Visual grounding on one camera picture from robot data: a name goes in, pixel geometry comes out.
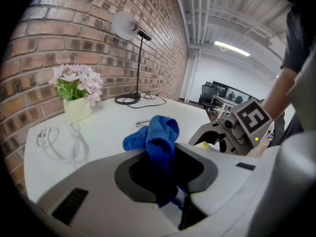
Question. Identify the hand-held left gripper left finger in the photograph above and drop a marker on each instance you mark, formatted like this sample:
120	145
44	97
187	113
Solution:
103	201

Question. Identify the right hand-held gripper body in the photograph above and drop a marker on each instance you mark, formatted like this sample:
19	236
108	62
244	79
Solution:
249	122

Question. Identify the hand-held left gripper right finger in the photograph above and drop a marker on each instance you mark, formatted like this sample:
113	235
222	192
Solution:
227	181

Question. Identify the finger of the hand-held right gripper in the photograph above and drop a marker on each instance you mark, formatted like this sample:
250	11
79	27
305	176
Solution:
205	130
225	146

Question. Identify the blue cloth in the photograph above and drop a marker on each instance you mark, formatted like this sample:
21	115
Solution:
160	137

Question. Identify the person's right forearm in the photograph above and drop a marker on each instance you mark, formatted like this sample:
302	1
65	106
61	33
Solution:
279	92

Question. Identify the white office desk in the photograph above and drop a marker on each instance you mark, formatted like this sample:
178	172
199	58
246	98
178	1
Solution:
224	101

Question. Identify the black office chair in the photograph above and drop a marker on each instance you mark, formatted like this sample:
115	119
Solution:
207	95

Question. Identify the thin-framed eyeglasses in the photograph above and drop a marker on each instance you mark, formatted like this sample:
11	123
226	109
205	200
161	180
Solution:
143	123

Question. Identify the ceiling tube light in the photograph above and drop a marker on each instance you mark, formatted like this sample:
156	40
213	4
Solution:
232	48

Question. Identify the person's body in black clothing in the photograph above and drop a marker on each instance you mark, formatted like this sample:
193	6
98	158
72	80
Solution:
300	33

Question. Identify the pink flowers in pot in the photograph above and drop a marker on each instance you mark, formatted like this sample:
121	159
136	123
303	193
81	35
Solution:
76	83

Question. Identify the black desk lamp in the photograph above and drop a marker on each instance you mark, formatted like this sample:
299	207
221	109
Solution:
123	26

